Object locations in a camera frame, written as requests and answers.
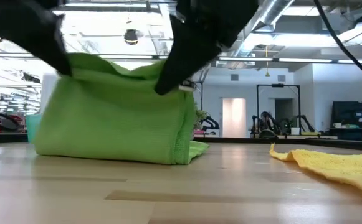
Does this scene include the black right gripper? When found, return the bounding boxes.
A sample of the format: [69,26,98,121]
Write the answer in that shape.
[154,0,260,96]

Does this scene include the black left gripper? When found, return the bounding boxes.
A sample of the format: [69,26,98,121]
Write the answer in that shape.
[0,0,74,78]

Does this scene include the teal translucent plastic basket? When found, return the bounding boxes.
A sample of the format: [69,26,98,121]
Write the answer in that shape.
[25,114,44,144]

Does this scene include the green microfiber towel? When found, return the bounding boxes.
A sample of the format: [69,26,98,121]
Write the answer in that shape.
[33,52,211,166]

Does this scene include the yellow microfiber towel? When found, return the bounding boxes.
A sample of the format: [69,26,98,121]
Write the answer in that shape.
[269,142,362,195]

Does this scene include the white building column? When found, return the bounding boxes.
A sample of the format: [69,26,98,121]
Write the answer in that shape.
[40,73,60,116]

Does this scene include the black ceiling device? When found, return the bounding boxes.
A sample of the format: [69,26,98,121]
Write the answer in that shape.
[123,28,139,45]

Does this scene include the long ceiling light bar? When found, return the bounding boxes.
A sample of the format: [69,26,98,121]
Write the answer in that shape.
[0,51,362,65]

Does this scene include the artificial green potted plant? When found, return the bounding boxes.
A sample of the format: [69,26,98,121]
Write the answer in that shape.
[193,106,208,132]

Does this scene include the white door panel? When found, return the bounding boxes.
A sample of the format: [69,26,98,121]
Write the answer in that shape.
[222,98,247,138]

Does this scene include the red and black machine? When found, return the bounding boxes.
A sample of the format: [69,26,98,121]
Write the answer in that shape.
[0,105,23,133]

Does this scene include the black background cabinet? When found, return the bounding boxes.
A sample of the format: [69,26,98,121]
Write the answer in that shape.
[330,101,362,142]

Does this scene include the black background stand frame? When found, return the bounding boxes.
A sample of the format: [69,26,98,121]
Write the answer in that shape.
[256,83,302,136]
[194,81,204,110]

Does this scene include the yellow hanging cord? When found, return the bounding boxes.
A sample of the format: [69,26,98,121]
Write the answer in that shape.
[264,45,271,77]

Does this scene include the silver slanted ventilation duct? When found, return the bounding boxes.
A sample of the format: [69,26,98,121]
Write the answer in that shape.
[227,0,295,63]

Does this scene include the black right camera cable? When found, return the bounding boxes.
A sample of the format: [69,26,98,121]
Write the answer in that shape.
[312,0,362,85]

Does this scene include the black aluminium table frame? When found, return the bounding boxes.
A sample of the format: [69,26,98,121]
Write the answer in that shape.
[0,133,362,152]

